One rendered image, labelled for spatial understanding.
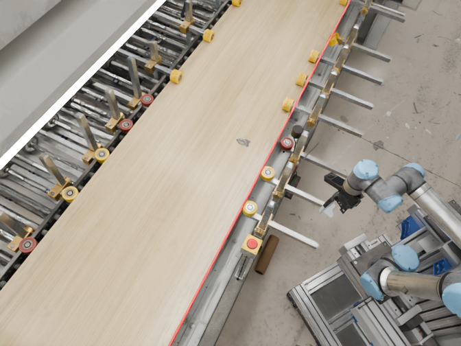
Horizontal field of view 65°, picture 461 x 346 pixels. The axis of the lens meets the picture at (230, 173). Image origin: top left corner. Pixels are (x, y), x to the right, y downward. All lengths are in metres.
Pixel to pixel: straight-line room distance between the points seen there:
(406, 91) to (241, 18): 2.04
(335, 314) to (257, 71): 1.71
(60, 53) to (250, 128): 1.84
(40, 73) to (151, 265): 1.48
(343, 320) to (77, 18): 2.42
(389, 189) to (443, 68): 3.51
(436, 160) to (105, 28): 3.54
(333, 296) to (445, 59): 3.16
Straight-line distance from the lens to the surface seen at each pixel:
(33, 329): 1.95
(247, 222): 2.26
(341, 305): 2.69
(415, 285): 1.50
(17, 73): 0.48
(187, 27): 2.78
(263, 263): 2.75
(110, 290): 1.88
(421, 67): 4.63
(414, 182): 1.41
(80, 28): 0.53
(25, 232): 2.16
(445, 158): 3.93
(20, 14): 0.47
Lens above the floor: 2.69
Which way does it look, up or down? 60 degrees down
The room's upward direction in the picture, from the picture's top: 9 degrees clockwise
